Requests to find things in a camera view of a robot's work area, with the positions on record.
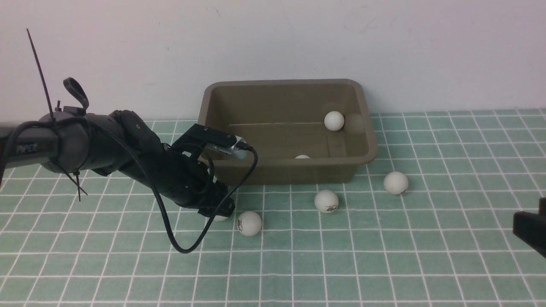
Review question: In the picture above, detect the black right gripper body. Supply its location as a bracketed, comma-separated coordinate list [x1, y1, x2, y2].
[512, 197, 546, 257]

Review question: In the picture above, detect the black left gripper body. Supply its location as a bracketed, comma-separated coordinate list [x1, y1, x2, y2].
[158, 147, 235, 218]

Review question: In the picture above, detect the white ball with logo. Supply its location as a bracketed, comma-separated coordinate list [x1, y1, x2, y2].
[237, 211, 263, 237]

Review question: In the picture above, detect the white ball logo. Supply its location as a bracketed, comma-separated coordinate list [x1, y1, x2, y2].
[314, 190, 340, 214]

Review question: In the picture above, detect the plain white ball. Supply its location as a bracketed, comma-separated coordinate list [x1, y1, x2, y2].
[213, 214, 229, 221]

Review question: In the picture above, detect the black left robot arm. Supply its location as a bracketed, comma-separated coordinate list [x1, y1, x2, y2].
[1, 107, 240, 217]

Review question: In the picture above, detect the olive green plastic bin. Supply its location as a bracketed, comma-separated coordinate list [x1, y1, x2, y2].
[197, 78, 378, 186]

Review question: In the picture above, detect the white ball inside bin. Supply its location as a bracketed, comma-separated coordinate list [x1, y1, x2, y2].
[323, 111, 345, 131]

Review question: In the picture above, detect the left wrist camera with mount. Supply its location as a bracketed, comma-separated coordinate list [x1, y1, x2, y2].
[170, 124, 251, 160]

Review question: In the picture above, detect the black left camera cable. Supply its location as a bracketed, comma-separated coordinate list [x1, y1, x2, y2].
[0, 121, 259, 254]

